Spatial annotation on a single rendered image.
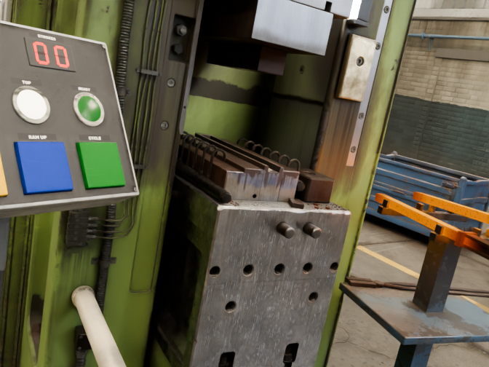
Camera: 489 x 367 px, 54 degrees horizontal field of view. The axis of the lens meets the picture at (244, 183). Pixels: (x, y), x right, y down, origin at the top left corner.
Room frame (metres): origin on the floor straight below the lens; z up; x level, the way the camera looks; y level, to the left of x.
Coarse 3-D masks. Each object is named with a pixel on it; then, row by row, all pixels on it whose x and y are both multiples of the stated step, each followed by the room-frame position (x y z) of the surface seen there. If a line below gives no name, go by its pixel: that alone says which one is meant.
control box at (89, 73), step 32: (0, 32) 0.71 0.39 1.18; (32, 32) 0.76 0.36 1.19; (0, 64) 0.69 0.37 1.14; (32, 64) 0.73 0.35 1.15; (64, 64) 0.78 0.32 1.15; (96, 64) 0.84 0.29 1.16; (0, 96) 0.67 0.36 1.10; (64, 96) 0.76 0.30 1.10; (96, 96) 0.81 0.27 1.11; (0, 128) 0.65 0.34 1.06; (32, 128) 0.69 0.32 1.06; (64, 128) 0.73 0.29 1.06; (96, 128) 0.78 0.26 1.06; (128, 160) 0.81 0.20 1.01; (64, 192) 0.68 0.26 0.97; (96, 192) 0.73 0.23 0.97; (128, 192) 0.78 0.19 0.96
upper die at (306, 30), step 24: (216, 0) 1.23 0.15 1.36; (240, 0) 1.12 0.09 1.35; (264, 0) 1.06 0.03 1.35; (288, 0) 1.09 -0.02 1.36; (216, 24) 1.21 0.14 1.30; (240, 24) 1.11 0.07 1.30; (264, 24) 1.07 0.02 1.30; (288, 24) 1.10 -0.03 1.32; (312, 24) 1.13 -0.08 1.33; (288, 48) 1.13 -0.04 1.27; (312, 48) 1.14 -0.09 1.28
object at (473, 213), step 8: (416, 192) 1.40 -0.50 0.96; (424, 200) 1.36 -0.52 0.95; (432, 200) 1.33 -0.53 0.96; (440, 200) 1.31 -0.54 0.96; (448, 208) 1.28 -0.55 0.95; (456, 208) 1.25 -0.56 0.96; (464, 208) 1.23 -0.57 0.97; (472, 208) 1.23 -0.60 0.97; (472, 216) 1.20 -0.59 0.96; (480, 216) 1.18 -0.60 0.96; (488, 216) 1.16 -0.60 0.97
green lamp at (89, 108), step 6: (84, 96) 0.78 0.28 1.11; (78, 102) 0.77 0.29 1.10; (84, 102) 0.78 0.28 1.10; (90, 102) 0.79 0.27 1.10; (96, 102) 0.80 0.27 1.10; (78, 108) 0.76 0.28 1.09; (84, 108) 0.77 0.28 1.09; (90, 108) 0.78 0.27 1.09; (96, 108) 0.79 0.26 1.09; (84, 114) 0.77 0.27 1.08; (90, 114) 0.78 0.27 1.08; (96, 114) 0.79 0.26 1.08; (90, 120) 0.77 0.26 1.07; (96, 120) 0.78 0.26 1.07
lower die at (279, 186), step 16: (192, 144) 1.34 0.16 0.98; (192, 160) 1.22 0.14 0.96; (208, 160) 1.14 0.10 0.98; (240, 160) 1.17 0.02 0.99; (256, 160) 1.16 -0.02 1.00; (272, 160) 1.26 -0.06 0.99; (224, 176) 1.06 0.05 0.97; (240, 176) 1.07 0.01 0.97; (256, 176) 1.10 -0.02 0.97; (272, 176) 1.12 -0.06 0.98; (288, 176) 1.14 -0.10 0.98; (240, 192) 1.08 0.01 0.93; (256, 192) 1.10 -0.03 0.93; (272, 192) 1.12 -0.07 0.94; (288, 192) 1.15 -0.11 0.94
